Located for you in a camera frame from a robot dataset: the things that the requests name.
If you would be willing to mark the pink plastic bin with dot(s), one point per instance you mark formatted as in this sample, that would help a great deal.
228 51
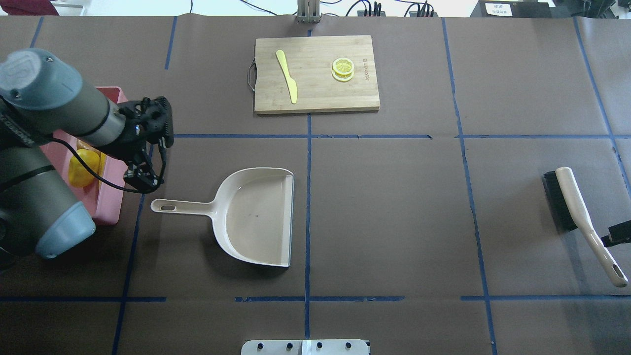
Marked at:
101 201

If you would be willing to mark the top lemon slice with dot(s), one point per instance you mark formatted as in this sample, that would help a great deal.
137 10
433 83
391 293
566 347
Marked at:
343 66

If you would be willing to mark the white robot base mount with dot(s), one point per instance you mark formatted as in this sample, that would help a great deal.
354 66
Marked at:
306 347

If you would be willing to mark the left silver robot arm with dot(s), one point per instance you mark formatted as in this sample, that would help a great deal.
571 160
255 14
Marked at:
41 94

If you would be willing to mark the bottom lemon slice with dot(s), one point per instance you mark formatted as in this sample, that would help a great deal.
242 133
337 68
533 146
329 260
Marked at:
342 77

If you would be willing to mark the magenta rolled cloth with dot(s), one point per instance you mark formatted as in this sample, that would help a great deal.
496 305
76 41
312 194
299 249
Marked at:
28 8

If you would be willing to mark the beige plastic dustpan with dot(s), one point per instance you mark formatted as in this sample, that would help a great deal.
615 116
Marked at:
251 213

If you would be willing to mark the black box with label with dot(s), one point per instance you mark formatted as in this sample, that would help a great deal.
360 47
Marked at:
510 9

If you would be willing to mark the white brush with dark bristles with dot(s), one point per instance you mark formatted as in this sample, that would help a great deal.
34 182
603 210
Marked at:
570 212

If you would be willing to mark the yellow corn cob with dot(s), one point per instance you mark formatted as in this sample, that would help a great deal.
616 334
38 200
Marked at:
103 160

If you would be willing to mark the tan ginger root toy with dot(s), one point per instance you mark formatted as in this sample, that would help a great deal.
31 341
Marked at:
81 145

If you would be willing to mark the lemon slice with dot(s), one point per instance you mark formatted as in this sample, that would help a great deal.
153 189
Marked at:
342 77
343 66

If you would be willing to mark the yellow plastic knife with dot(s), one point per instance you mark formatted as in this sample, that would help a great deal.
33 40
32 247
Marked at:
291 83

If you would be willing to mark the aluminium frame post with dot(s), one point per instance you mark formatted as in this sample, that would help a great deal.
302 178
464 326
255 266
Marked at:
308 11

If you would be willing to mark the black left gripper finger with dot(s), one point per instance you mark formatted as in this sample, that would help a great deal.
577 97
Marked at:
133 176
146 179

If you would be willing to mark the black orange power strip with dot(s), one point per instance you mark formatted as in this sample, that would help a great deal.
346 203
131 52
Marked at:
372 8
420 9

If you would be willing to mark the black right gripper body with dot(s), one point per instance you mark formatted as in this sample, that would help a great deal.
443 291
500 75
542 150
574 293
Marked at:
622 232

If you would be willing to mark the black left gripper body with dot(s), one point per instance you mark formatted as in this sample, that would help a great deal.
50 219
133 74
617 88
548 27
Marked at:
132 143

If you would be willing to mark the bamboo cutting board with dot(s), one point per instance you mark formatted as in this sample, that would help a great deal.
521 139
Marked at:
309 61

